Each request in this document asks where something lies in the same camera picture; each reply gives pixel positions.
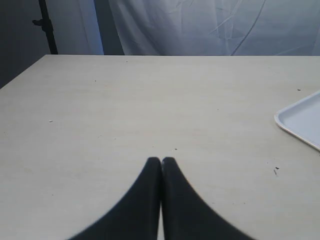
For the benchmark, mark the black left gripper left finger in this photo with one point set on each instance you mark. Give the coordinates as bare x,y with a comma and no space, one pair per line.
136,214

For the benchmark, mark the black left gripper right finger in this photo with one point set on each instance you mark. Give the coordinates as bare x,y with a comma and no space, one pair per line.
185,215

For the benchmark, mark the white plastic tray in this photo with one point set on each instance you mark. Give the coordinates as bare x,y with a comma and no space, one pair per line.
302,120

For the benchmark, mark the black stand pole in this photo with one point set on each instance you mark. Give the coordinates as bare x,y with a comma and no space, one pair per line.
46,25

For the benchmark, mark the white backdrop curtain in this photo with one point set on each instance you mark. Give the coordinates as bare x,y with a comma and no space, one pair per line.
209,27

